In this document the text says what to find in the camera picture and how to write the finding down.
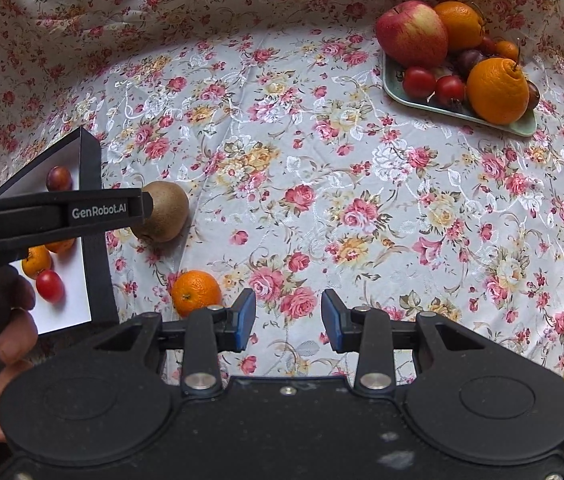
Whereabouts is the red tomato lone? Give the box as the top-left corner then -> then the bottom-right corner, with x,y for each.
35,270 -> 65,304

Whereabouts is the plate cherry tomato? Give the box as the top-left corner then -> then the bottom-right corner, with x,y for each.
435,75 -> 465,110
402,67 -> 436,100

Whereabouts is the small mandarin on plate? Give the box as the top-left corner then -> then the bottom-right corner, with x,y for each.
495,40 -> 520,62

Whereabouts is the black white cardboard box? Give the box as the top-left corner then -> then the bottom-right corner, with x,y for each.
0,127 -> 119,335

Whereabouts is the mandarin with stem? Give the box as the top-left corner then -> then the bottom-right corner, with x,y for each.
170,270 -> 222,318

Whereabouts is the floral tablecloth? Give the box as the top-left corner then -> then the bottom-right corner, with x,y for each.
0,0 -> 564,378

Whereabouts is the brown kiwi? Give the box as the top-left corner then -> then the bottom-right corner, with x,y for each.
131,181 -> 189,244

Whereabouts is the bumpy orange with stem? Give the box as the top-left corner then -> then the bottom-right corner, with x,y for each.
465,58 -> 529,126

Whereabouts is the plate cherry tomato right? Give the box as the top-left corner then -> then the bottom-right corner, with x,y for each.
435,75 -> 465,110

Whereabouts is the red apple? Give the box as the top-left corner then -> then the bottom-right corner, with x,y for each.
375,0 -> 448,68

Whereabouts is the purple plum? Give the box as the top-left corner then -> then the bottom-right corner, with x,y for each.
45,166 -> 73,192

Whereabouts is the plate dark plum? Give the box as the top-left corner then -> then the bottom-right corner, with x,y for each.
453,49 -> 486,79

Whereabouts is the person left hand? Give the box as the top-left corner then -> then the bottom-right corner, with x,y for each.
0,266 -> 38,443

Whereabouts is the round orange on plate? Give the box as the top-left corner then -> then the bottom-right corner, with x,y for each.
434,1 -> 485,52

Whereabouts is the green rectangular plate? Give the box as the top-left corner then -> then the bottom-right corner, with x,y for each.
380,49 -> 538,139

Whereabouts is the plate cherry tomato left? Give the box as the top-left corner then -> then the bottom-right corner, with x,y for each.
402,67 -> 436,100

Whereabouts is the plate brown plum right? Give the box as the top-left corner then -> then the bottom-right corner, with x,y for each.
527,80 -> 540,110

